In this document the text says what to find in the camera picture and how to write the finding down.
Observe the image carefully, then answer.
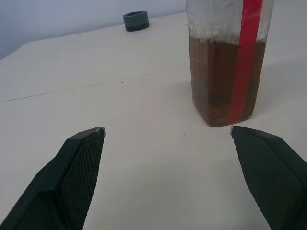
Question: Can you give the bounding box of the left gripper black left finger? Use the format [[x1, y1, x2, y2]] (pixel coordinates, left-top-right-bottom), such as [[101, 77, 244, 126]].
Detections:
[[0, 126, 106, 230]]

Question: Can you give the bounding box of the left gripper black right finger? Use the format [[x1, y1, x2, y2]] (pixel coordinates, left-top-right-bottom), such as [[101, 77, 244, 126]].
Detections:
[[230, 125, 307, 230]]

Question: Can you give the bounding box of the bottle with brown liquid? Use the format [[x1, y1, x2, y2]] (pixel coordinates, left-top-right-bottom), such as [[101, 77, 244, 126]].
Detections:
[[186, 0, 274, 127]]

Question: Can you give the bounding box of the grey and black ring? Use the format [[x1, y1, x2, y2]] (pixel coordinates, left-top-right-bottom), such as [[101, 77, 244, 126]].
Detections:
[[123, 10, 150, 33]]

